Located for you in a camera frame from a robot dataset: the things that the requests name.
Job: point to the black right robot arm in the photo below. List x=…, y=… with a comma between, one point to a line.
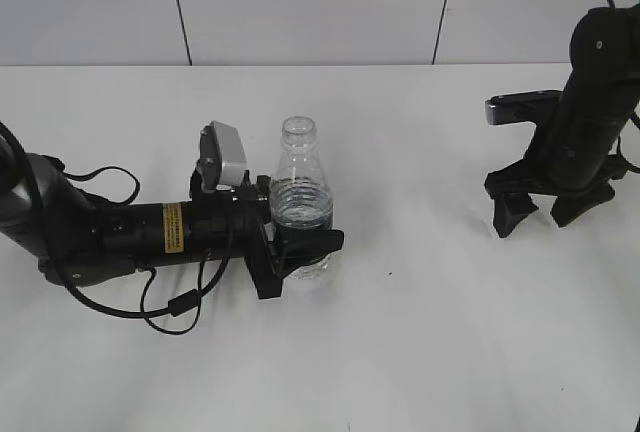
x=602, y=92

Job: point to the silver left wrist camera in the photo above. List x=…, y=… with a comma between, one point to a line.
x=222, y=160

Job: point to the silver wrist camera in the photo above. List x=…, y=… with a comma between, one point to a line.
x=222, y=160
x=534, y=107

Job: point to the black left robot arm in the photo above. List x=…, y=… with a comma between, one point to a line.
x=85, y=239

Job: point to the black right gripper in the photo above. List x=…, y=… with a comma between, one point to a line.
x=581, y=180

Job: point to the clear green-label water bottle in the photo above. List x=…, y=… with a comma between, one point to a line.
x=300, y=197

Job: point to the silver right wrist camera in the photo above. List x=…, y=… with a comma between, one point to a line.
x=534, y=107

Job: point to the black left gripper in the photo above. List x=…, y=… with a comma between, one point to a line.
x=301, y=252

